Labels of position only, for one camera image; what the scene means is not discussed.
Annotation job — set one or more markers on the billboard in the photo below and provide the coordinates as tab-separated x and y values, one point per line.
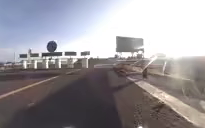
129	43

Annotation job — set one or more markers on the toll plaza building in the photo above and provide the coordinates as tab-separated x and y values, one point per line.
56	61

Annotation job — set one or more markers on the slanted pale pole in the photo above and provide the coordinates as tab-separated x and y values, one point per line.
149	64
164	66

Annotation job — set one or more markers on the round blue sign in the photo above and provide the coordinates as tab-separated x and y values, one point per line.
51	46

